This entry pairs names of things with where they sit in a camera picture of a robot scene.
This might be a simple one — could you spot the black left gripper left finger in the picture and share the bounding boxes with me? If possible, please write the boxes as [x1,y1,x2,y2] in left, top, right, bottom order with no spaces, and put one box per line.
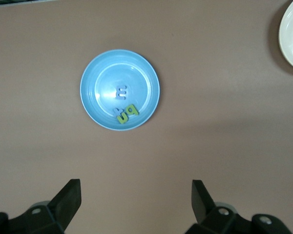
[0,178,83,234]

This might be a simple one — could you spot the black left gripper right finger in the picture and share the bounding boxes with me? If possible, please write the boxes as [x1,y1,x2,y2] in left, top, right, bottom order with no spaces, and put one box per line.
[185,179,293,234]

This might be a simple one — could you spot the green letter u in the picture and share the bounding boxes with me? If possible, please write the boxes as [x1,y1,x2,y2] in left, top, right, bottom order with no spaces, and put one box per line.
[116,112,129,125]

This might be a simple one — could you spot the green letter p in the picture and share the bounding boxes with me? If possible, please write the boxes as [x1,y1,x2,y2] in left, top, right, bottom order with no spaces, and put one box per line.
[125,103,139,117]

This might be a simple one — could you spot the blue letter m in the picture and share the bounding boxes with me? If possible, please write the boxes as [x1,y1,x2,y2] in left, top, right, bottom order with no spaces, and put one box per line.
[115,84,128,101]

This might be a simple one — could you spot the brown table cover sheet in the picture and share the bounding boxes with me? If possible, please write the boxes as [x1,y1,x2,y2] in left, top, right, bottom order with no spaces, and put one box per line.
[0,0,293,234]

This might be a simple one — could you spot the blue plate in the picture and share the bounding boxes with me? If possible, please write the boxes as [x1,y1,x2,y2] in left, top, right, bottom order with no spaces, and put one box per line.
[79,49,160,132]

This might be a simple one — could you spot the black table edge strip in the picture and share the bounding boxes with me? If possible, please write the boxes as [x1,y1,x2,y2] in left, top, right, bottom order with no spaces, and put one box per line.
[0,0,56,7]

